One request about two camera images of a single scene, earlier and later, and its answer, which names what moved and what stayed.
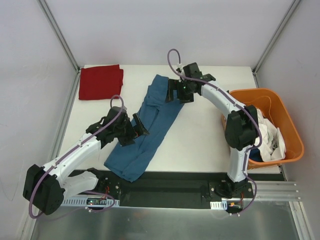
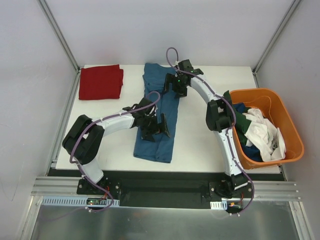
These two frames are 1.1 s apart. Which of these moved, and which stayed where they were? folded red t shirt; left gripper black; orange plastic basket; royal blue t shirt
Moved: left gripper black
Stayed: orange plastic basket; folded red t shirt; royal blue t shirt
